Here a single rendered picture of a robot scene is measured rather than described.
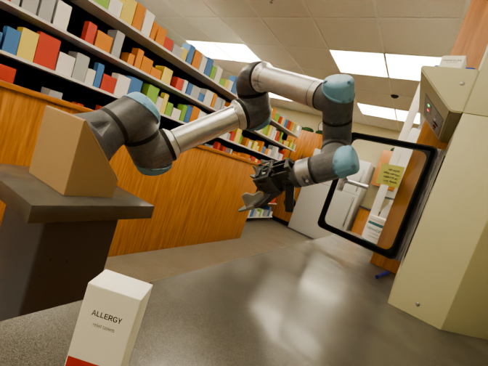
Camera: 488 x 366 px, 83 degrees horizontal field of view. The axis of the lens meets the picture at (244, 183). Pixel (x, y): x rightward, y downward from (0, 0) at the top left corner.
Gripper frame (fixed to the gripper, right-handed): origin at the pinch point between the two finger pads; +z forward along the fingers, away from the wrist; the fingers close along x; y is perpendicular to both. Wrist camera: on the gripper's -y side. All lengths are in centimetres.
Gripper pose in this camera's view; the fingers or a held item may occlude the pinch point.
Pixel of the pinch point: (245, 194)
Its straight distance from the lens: 88.7
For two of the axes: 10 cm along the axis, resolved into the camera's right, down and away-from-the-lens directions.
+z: -7.9, 2.3, 5.7
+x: -2.6, 7.1, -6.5
